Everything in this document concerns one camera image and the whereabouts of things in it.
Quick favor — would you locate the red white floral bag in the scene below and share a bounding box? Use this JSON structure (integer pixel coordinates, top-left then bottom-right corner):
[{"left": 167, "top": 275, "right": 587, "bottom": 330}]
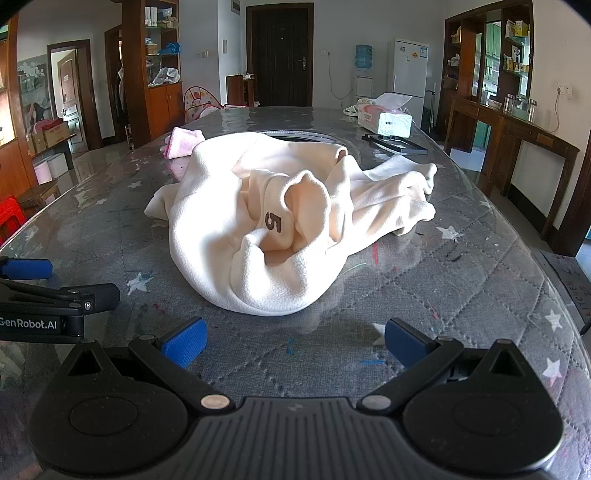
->
[{"left": 183, "top": 85, "right": 227, "bottom": 125}]

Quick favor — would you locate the small wooden stool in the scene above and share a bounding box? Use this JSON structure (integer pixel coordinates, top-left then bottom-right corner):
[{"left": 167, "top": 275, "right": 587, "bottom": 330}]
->
[{"left": 17, "top": 179, "right": 61, "bottom": 217}]

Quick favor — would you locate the brown interior door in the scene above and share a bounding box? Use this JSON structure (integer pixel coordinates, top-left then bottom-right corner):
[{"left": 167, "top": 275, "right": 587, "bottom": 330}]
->
[{"left": 47, "top": 40, "right": 102, "bottom": 153}]

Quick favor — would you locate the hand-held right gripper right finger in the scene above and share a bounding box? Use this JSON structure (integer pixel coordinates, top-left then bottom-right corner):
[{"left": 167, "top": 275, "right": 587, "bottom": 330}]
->
[{"left": 356, "top": 318, "right": 534, "bottom": 414}]

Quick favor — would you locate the white refrigerator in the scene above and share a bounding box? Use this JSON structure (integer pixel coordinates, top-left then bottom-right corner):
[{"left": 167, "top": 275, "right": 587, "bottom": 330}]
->
[{"left": 387, "top": 38, "right": 429, "bottom": 127}]

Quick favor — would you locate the white water dispenser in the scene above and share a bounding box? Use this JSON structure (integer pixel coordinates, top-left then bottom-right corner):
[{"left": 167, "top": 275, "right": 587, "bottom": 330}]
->
[{"left": 353, "top": 68, "right": 376, "bottom": 100}]

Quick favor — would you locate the wooden shelf cabinet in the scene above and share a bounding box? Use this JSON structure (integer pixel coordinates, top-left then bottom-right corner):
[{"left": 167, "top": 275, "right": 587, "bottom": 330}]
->
[{"left": 121, "top": 0, "right": 184, "bottom": 141}]

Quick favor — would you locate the wooden side table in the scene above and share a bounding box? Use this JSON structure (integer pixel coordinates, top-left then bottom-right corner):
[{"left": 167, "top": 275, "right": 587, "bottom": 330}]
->
[{"left": 444, "top": 96, "right": 580, "bottom": 241}]

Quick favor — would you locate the dark wooden door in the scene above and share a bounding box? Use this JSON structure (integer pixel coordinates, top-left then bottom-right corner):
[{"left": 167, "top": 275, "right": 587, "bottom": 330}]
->
[{"left": 246, "top": 4, "right": 315, "bottom": 108}]

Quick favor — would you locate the small wooden cabinet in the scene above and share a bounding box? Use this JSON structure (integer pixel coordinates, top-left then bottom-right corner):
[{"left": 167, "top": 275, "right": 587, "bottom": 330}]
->
[{"left": 226, "top": 74, "right": 256, "bottom": 108}]

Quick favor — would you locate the pink white tissue box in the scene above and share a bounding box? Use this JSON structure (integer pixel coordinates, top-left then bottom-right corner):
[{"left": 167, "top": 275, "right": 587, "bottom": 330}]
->
[{"left": 357, "top": 92, "right": 413, "bottom": 138}]

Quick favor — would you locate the small pink cloth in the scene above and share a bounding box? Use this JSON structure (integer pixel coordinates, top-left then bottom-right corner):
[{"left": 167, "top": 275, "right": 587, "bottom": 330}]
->
[{"left": 161, "top": 128, "right": 206, "bottom": 160}]

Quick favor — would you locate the white storage box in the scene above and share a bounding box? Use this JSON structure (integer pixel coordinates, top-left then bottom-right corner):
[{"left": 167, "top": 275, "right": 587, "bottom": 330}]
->
[{"left": 46, "top": 153, "right": 70, "bottom": 180}]

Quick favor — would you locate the white plastic bag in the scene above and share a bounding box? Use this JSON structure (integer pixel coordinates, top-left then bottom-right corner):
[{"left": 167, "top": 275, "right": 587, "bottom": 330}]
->
[{"left": 148, "top": 67, "right": 181, "bottom": 87}]

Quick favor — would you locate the red plastic stool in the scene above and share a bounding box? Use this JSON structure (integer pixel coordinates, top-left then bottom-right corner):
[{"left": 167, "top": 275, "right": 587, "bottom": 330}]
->
[{"left": 0, "top": 196, "right": 24, "bottom": 245}]

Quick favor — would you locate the dark wooden door frame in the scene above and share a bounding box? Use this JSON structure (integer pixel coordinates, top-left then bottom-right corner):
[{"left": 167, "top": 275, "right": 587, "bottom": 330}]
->
[{"left": 561, "top": 138, "right": 591, "bottom": 257}]

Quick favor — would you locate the round black hotplate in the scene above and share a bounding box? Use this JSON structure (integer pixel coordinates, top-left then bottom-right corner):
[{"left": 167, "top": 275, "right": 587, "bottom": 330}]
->
[{"left": 263, "top": 130, "right": 343, "bottom": 144}]

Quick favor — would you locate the wooden display cabinet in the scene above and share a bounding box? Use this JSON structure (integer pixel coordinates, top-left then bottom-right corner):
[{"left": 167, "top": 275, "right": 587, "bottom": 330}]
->
[{"left": 436, "top": 0, "right": 536, "bottom": 132}]

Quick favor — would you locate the wall painting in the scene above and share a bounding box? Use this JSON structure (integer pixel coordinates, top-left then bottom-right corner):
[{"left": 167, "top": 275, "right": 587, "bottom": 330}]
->
[{"left": 17, "top": 56, "right": 54, "bottom": 139}]

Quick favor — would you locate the cardboard box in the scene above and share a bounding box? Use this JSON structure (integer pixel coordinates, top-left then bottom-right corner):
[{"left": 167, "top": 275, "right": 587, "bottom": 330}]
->
[{"left": 44, "top": 121, "right": 73, "bottom": 148}]

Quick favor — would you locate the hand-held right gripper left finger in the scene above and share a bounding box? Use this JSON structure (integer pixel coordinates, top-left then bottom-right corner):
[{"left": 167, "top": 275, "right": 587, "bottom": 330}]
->
[{"left": 60, "top": 318, "right": 235, "bottom": 414}]

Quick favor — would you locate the cream fleece garment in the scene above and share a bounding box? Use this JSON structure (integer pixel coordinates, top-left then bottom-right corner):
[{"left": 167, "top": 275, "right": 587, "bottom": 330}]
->
[{"left": 144, "top": 133, "right": 438, "bottom": 317}]

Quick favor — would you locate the printed white bag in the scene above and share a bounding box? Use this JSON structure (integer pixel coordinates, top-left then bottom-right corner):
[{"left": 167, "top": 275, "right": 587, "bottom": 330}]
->
[{"left": 343, "top": 97, "right": 377, "bottom": 116}]

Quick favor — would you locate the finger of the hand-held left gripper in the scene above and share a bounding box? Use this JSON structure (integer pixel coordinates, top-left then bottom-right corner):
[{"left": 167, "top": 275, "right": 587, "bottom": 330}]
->
[
  {"left": 0, "top": 278, "right": 121, "bottom": 320},
  {"left": 0, "top": 257, "right": 53, "bottom": 281}
]

